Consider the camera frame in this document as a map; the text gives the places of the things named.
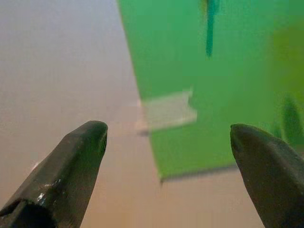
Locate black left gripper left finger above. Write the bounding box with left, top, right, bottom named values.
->
left=0, top=120, right=109, bottom=228

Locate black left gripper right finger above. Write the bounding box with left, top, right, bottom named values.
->
left=229, top=123, right=304, bottom=228

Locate clear tape strip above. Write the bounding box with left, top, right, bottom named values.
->
left=135, top=88, right=198, bottom=133

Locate green table mat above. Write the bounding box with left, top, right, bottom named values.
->
left=116, top=0, right=304, bottom=183

